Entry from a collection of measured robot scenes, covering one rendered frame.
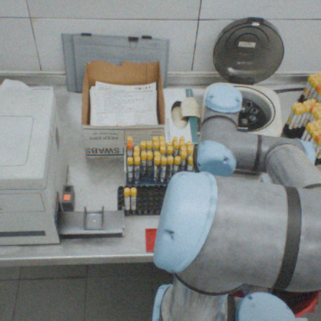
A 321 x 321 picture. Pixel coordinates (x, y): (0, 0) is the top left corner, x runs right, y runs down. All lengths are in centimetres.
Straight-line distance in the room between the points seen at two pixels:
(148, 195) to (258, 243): 82
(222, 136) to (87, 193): 56
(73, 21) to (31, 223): 66
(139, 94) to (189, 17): 29
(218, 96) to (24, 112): 47
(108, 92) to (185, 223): 107
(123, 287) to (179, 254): 164
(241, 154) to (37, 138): 47
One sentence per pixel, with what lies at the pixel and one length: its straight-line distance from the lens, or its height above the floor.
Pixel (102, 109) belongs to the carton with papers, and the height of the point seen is 94.
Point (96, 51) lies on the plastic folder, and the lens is 150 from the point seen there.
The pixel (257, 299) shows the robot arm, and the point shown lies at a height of 115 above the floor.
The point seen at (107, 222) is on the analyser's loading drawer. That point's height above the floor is 92.
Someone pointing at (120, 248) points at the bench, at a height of 87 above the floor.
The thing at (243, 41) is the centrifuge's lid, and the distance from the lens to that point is 150.
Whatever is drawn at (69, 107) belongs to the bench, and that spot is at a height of 87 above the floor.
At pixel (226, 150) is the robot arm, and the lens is 85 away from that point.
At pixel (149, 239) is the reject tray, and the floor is 88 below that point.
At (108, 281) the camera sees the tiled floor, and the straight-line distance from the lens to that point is 213.
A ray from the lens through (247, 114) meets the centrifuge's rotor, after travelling 140.
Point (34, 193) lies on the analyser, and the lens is 103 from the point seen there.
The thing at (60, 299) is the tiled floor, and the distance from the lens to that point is 212.
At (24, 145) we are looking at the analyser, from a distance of 104.
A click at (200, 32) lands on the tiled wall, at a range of 151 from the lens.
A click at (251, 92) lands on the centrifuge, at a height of 99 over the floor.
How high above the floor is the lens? 194
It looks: 51 degrees down
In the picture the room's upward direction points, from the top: 4 degrees clockwise
